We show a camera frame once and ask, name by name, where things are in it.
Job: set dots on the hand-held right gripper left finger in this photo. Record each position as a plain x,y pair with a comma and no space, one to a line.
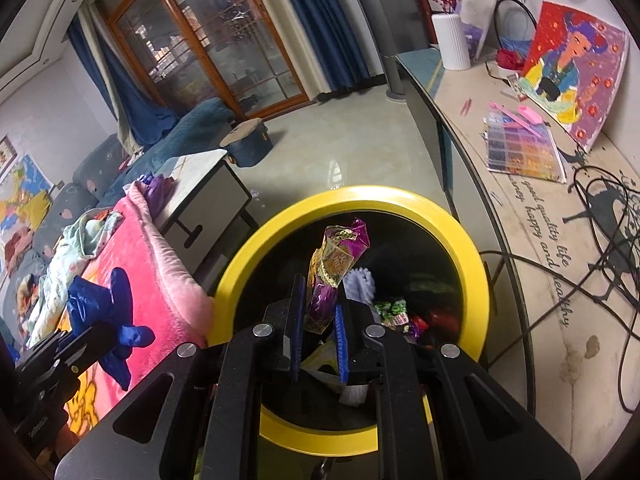
298,320

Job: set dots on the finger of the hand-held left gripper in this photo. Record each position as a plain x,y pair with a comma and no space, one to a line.
87,337
90,362

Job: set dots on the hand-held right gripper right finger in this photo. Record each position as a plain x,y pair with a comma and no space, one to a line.
342,350

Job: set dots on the green printed snack wrapper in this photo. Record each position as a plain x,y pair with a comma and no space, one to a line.
392,312

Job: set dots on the white foam net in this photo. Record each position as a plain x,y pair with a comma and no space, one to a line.
360,285

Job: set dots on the purple gold foil wrapper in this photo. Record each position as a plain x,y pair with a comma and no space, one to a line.
335,260

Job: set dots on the red plastic wrapper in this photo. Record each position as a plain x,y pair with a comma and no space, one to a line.
442,320

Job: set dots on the yellow rim trash bin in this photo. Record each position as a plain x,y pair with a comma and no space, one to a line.
350,197

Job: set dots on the colourful patterned cloth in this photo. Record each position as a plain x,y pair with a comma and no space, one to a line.
27,295

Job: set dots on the light green quilt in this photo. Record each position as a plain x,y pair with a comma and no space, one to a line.
80,240

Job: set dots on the pink printed blanket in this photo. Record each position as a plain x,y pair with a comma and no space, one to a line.
150,260

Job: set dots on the pile of clothes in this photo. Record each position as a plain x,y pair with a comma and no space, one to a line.
20,242

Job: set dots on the yellow pillow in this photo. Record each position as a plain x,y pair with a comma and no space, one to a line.
37,210

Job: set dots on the purple cloth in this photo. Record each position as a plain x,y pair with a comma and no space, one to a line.
157,195

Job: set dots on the country map poster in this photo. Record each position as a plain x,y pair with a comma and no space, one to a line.
27,180

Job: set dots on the white top coffee table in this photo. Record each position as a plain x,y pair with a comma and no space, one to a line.
200,170

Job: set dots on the round dark blue stool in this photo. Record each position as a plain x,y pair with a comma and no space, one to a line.
250,145

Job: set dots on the glass top tv cabinet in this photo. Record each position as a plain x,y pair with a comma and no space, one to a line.
550,360

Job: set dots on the beige deer print mat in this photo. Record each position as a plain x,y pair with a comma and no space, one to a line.
525,240

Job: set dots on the blue patterned sofa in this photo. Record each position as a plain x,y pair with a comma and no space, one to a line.
200,120

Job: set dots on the blue curtain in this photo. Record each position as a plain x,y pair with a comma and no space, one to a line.
140,110
320,25

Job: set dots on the clear bead organiser box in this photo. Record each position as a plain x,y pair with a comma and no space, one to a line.
525,150

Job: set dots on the pink tweezers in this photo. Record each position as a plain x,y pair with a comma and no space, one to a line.
466,106

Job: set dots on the pink plastic strip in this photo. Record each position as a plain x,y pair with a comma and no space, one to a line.
510,117

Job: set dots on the wooden sliding glass door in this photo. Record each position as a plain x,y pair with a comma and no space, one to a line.
210,45

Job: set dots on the grey tower air conditioner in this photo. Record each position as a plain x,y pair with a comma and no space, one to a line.
385,35

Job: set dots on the pink plastic tray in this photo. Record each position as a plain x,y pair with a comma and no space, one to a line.
530,115

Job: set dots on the small paint tray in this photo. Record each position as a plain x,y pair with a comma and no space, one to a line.
516,87

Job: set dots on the white ribbed vase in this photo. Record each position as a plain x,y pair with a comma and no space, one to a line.
450,42

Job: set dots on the red yarn bundle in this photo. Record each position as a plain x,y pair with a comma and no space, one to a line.
510,59

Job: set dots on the small white canvas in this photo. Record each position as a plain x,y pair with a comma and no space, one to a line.
477,25

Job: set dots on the colourful portrait painting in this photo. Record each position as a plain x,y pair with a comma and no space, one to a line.
565,70

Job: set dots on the calligraphy wall poster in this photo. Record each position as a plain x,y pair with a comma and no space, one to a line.
6,157

